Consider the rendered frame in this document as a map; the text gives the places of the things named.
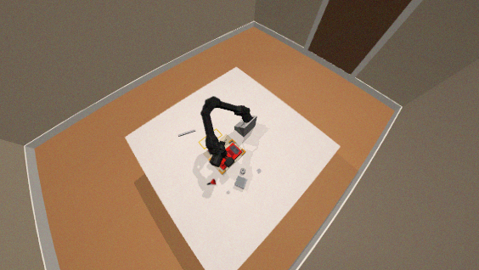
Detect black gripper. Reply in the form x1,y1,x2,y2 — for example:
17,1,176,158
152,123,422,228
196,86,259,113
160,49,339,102
222,150,234,167

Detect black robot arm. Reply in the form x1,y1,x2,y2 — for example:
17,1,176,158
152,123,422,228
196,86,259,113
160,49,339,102
200,96,254,167

